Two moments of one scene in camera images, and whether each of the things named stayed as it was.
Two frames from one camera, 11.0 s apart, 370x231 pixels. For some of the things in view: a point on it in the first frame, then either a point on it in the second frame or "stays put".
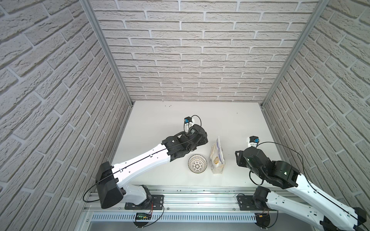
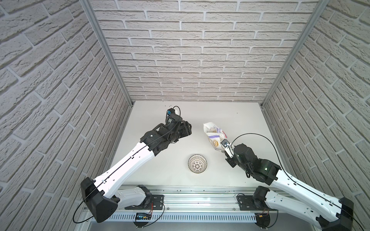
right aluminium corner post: (321, 7) stays put
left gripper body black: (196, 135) → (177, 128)
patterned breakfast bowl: (197, 163) stays put
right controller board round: (263, 220) stays put
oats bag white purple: (217, 158) → (215, 135)
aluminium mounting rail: (177, 198) stays put
